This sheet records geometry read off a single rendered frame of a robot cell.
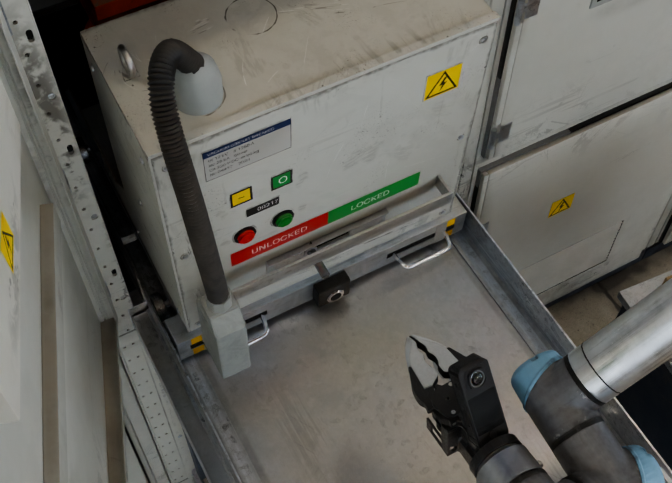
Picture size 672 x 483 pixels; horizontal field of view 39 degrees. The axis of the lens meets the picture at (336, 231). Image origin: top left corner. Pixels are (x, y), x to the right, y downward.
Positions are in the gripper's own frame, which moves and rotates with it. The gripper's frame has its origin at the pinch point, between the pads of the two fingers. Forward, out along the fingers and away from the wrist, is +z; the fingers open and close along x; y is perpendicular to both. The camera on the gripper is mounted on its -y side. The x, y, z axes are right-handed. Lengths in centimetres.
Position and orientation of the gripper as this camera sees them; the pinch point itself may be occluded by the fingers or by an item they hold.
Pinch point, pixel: (414, 339)
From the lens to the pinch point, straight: 130.1
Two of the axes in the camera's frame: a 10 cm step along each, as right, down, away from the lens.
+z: -4.7, -6.2, 6.3
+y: 0.8, 6.8, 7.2
